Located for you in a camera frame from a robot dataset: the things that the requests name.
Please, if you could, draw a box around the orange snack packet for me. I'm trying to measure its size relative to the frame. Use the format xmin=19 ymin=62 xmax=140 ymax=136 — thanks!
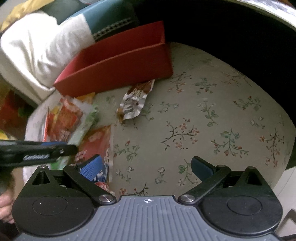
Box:
xmin=76 ymin=92 xmax=95 ymax=104

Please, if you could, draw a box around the red sausage snack pack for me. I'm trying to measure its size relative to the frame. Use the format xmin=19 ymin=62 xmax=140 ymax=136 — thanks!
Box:
xmin=42 ymin=96 xmax=97 ymax=142

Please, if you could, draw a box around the teal sofa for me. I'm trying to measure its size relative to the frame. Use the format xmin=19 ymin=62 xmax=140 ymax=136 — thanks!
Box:
xmin=41 ymin=0 xmax=137 ymax=41

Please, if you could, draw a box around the red cardboard box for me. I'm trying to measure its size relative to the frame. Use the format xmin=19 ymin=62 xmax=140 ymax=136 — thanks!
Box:
xmin=54 ymin=21 xmax=173 ymax=97

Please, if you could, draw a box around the white towel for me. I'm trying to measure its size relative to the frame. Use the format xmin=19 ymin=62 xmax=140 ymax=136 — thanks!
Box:
xmin=1 ymin=11 xmax=95 ymax=100

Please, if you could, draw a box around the brown silver snack wrapper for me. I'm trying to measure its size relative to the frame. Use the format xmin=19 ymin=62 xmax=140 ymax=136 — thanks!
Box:
xmin=116 ymin=79 xmax=155 ymax=123

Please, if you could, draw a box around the red white snack packet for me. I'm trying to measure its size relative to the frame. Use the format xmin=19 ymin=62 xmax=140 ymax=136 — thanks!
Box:
xmin=74 ymin=125 xmax=113 ymax=192

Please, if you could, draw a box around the grey coffee table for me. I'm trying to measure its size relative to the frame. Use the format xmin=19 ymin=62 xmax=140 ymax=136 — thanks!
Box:
xmin=216 ymin=1 xmax=295 ymax=36

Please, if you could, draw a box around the person left hand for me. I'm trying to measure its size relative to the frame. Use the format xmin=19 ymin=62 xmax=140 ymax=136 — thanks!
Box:
xmin=0 ymin=190 xmax=15 ymax=224

